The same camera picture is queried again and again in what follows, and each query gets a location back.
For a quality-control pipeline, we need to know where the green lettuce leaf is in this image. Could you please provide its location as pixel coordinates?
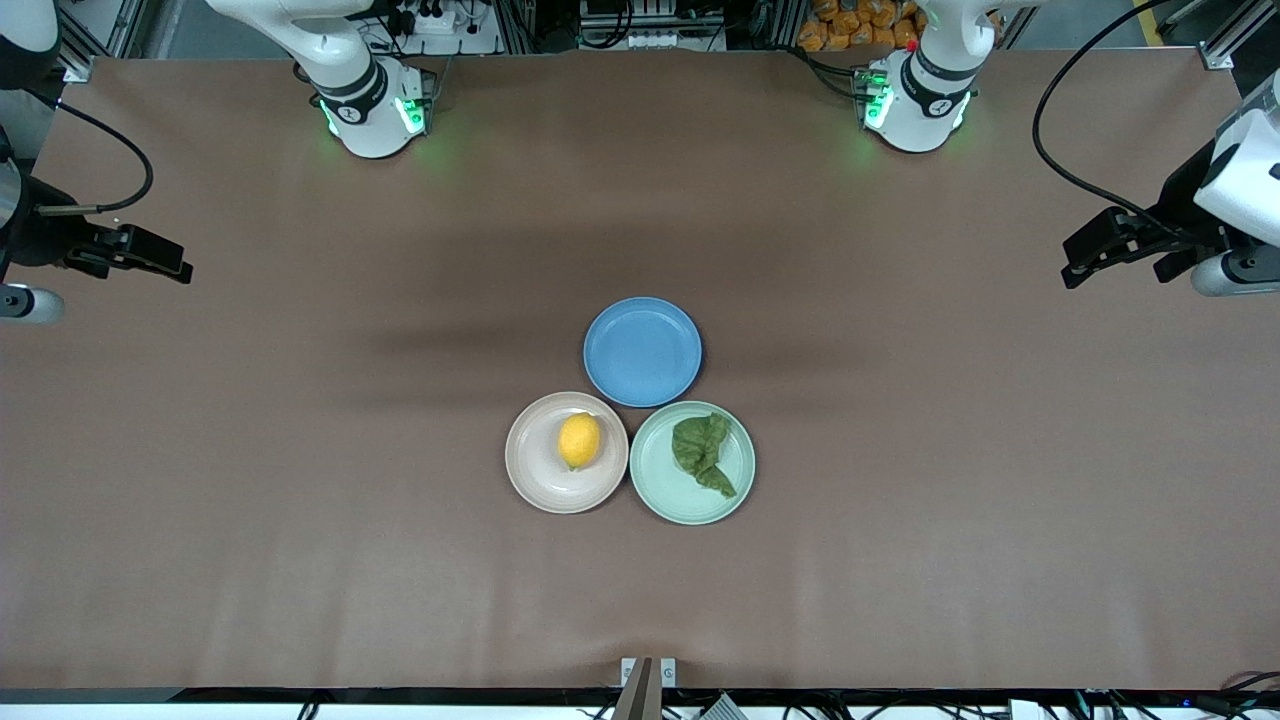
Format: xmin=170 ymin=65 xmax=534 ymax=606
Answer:
xmin=671 ymin=413 xmax=739 ymax=499

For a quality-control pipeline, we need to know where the yellow lemon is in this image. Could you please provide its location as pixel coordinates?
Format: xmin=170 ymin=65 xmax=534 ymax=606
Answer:
xmin=558 ymin=412 xmax=603 ymax=471

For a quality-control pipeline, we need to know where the bag of orange items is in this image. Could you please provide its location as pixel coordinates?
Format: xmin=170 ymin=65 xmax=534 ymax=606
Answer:
xmin=797 ymin=0 xmax=931 ymax=53

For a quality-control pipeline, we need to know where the brown table cover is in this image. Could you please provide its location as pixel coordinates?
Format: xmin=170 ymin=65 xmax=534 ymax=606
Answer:
xmin=0 ymin=48 xmax=1280 ymax=693

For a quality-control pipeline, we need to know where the white power strip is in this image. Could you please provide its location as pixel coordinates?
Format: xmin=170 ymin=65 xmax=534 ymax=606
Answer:
xmin=410 ymin=0 xmax=491 ymax=36

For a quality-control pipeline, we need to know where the beige round plate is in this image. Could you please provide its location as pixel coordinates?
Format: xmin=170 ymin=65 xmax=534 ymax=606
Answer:
xmin=505 ymin=391 xmax=630 ymax=515

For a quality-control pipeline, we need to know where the blue round plate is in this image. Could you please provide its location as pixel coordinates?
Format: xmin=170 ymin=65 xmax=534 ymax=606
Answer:
xmin=583 ymin=297 xmax=703 ymax=408

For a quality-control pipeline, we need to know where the white electrical device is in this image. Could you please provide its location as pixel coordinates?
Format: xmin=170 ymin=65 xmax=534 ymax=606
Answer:
xmin=575 ymin=0 xmax=731 ymax=51

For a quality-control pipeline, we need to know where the pale green round plate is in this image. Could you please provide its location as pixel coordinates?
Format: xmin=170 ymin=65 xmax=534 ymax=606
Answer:
xmin=629 ymin=401 xmax=757 ymax=526

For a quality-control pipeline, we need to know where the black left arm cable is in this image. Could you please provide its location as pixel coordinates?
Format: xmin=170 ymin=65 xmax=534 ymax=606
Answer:
xmin=1032 ymin=0 xmax=1186 ymax=241

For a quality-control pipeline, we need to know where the aluminium frame profile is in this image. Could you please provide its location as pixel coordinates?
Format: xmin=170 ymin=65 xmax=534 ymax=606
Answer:
xmin=1160 ymin=0 xmax=1280 ymax=71
xmin=55 ymin=0 xmax=151 ymax=83

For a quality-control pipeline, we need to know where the camera mount post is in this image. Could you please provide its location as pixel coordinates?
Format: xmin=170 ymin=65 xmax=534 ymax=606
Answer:
xmin=612 ymin=657 xmax=677 ymax=720

